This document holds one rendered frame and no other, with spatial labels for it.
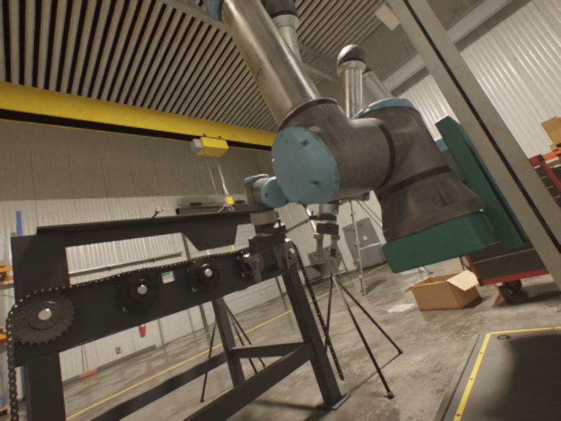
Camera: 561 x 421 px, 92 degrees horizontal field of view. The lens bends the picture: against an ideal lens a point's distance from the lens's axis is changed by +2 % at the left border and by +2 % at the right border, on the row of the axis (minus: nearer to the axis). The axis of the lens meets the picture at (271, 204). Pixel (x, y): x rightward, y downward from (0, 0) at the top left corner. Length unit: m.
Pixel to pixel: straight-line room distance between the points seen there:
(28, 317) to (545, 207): 1.34
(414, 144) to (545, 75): 10.50
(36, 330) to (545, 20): 11.70
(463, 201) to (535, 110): 10.31
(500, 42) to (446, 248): 11.06
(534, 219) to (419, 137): 0.25
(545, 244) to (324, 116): 0.46
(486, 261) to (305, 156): 2.40
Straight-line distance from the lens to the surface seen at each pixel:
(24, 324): 1.21
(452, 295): 2.96
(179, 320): 11.04
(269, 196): 0.78
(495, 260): 2.74
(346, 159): 0.49
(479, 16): 11.27
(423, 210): 0.56
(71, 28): 9.94
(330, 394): 1.85
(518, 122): 10.83
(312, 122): 0.52
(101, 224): 1.31
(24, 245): 1.31
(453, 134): 0.71
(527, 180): 0.69
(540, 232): 0.69
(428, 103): 11.46
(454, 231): 0.54
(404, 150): 0.58
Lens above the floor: 0.72
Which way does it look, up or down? 15 degrees up
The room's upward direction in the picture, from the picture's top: 19 degrees counter-clockwise
